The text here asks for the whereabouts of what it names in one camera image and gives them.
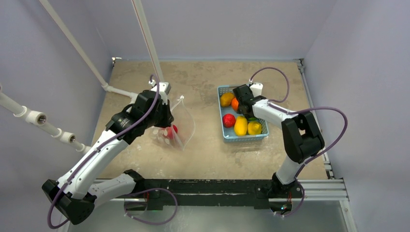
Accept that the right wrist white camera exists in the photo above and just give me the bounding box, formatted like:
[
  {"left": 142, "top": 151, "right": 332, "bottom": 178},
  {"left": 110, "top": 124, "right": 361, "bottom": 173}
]
[{"left": 249, "top": 83, "right": 264, "bottom": 97}]

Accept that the wrist white camera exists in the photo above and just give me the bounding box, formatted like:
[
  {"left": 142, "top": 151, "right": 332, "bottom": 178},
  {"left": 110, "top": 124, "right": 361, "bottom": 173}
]
[
  {"left": 249, "top": 83, "right": 264, "bottom": 97},
  {"left": 148, "top": 79, "right": 171, "bottom": 99}
]

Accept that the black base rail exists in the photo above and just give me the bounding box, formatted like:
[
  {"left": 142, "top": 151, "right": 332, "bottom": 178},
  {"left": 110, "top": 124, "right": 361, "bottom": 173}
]
[{"left": 124, "top": 169, "right": 304, "bottom": 214}]

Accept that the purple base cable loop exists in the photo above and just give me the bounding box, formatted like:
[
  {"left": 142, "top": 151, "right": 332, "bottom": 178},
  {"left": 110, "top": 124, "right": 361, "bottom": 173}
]
[{"left": 123, "top": 188, "right": 179, "bottom": 226}]

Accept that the wrinkled red strawberry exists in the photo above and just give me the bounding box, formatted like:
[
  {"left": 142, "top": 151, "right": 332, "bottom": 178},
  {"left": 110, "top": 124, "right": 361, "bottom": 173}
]
[{"left": 222, "top": 114, "right": 236, "bottom": 128}]

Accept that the orange yellow round fruit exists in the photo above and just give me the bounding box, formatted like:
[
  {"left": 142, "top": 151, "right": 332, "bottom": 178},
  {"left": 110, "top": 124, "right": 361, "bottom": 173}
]
[{"left": 220, "top": 92, "right": 235, "bottom": 107}]

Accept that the white vertical pole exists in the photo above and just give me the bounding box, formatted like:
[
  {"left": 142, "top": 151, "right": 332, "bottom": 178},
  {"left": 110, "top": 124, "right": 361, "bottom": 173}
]
[{"left": 132, "top": 0, "right": 165, "bottom": 82}]

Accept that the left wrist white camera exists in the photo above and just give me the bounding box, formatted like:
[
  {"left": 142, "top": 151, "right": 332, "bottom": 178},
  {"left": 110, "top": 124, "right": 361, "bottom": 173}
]
[{"left": 148, "top": 79, "right": 171, "bottom": 99}]

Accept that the clear dotted zip bag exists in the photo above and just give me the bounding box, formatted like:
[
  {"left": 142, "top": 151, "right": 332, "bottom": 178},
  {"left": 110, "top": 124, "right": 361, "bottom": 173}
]
[{"left": 148, "top": 95, "right": 196, "bottom": 151}]

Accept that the smooth red apple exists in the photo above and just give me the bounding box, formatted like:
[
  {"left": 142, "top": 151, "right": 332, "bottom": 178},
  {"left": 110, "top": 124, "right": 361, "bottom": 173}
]
[{"left": 163, "top": 125, "right": 178, "bottom": 140}]

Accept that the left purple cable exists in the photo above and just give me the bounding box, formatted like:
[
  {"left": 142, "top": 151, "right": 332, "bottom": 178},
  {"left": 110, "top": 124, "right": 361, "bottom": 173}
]
[{"left": 47, "top": 74, "right": 161, "bottom": 230}]

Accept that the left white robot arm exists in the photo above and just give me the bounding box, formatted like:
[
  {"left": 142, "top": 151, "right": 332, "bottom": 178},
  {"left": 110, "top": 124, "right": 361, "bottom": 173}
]
[{"left": 42, "top": 89, "right": 174, "bottom": 229}]

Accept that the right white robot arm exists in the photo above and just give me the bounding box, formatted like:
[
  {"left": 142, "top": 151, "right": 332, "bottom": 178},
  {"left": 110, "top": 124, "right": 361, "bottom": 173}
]
[{"left": 233, "top": 85, "right": 324, "bottom": 197}]

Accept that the light blue plastic basket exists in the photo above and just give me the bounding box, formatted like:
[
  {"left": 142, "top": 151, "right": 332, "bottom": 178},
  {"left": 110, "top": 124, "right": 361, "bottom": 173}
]
[{"left": 218, "top": 84, "right": 270, "bottom": 144}]

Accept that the aluminium frame rail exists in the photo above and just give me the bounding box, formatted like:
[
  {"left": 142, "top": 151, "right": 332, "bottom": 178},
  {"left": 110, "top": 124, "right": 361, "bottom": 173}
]
[{"left": 296, "top": 58, "right": 357, "bottom": 232}]

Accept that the yellow lemon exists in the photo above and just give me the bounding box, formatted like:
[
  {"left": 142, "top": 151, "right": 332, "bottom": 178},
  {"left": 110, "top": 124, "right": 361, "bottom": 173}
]
[{"left": 248, "top": 121, "right": 262, "bottom": 135}]

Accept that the white pvc pipe frame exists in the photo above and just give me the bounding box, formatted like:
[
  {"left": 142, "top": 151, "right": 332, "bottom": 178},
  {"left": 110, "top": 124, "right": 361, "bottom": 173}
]
[{"left": 0, "top": 85, "right": 91, "bottom": 155}]

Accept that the yellow mango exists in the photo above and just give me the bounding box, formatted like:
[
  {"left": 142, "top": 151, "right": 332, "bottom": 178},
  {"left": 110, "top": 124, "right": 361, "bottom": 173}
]
[{"left": 234, "top": 116, "right": 248, "bottom": 136}]

